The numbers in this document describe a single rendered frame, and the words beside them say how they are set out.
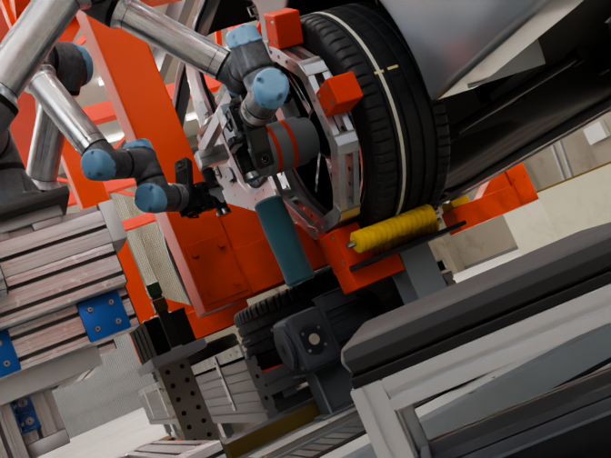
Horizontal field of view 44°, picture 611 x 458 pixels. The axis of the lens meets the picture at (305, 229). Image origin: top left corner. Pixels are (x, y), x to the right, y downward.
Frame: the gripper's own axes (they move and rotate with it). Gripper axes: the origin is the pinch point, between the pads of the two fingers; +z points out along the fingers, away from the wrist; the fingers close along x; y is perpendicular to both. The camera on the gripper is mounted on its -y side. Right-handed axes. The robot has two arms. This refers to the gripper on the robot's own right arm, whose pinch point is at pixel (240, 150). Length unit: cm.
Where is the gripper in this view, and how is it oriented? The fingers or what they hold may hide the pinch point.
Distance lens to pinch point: 190.3
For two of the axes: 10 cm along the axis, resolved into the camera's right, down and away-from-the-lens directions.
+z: -3.0, 2.4, 9.2
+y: -3.9, -9.1, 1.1
